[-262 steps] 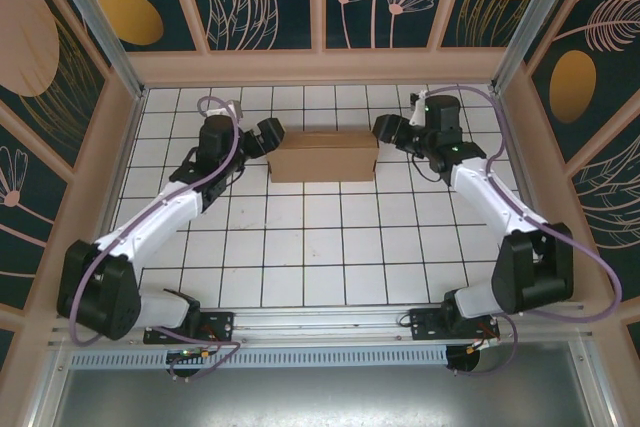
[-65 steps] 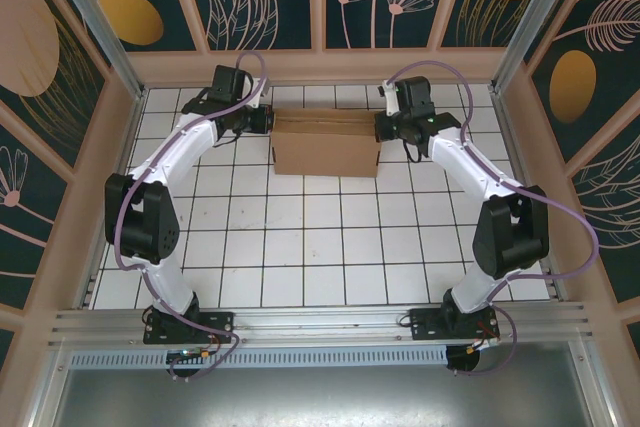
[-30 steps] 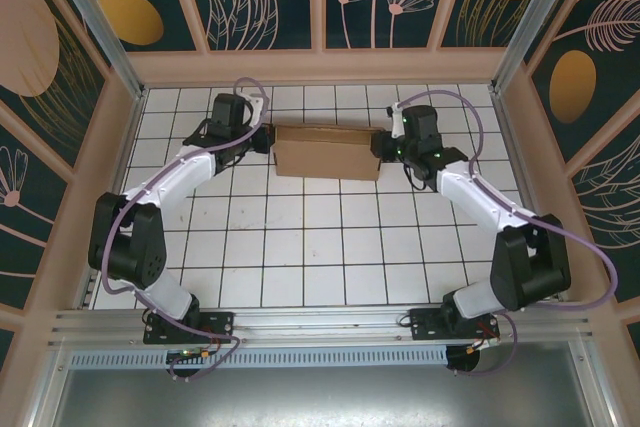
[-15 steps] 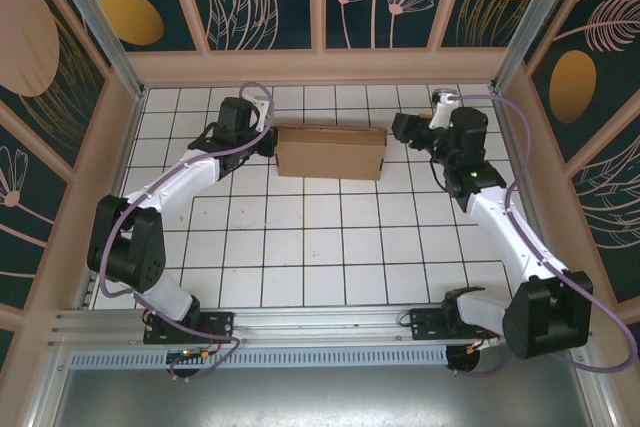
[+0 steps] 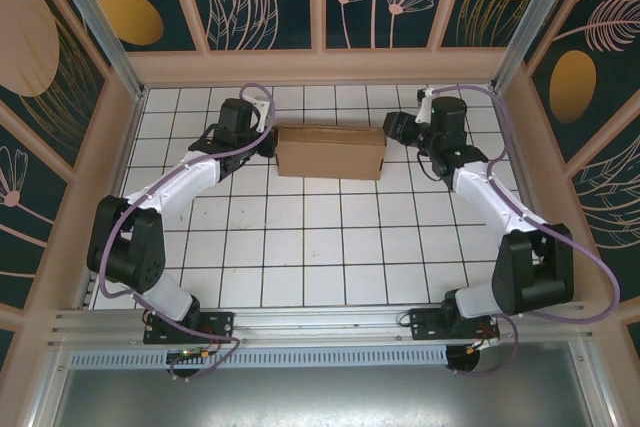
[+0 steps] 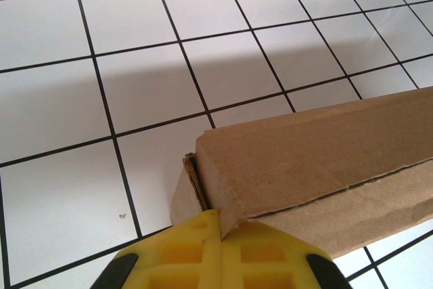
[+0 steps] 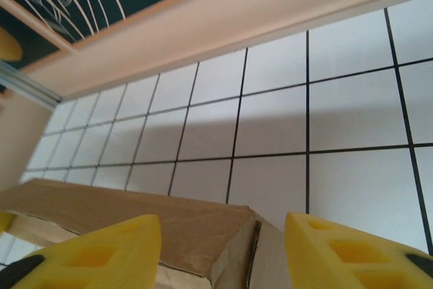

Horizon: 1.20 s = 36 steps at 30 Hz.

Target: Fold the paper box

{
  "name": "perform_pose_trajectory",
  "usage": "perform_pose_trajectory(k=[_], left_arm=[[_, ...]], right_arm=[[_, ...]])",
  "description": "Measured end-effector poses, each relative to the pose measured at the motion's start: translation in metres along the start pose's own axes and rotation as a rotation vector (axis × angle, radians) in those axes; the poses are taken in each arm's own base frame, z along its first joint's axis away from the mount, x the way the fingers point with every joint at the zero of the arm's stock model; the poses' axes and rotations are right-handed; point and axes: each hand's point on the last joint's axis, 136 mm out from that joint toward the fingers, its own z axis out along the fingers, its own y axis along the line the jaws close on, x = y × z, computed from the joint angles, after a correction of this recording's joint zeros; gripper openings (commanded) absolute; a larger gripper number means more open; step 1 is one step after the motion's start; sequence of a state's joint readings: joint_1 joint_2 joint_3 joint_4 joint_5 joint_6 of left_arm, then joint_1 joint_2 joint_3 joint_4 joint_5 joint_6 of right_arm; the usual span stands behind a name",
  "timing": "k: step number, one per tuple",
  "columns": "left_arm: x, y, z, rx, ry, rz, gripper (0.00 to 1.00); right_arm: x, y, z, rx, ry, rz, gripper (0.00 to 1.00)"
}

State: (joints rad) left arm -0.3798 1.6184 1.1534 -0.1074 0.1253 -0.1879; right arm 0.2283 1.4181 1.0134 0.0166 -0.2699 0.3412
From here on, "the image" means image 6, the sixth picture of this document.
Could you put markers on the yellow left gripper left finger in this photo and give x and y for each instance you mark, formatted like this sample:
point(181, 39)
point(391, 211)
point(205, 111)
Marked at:
point(179, 262)

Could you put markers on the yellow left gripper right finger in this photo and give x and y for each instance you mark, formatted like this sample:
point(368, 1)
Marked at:
point(270, 262)

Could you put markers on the brown cardboard paper box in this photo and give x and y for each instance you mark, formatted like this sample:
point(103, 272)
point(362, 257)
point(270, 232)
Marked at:
point(304, 160)

